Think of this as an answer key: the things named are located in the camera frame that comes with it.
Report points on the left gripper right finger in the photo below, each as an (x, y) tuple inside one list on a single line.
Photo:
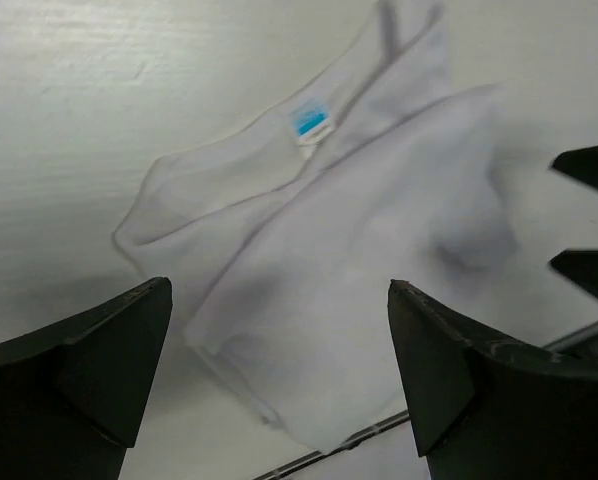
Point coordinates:
[(484, 405)]

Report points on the white t shirt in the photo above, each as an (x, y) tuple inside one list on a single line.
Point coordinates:
[(281, 241)]

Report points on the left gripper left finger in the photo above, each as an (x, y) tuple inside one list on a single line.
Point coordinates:
[(73, 394)]

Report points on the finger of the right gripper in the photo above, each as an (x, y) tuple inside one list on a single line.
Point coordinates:
[(580, 165), (580, 267)]

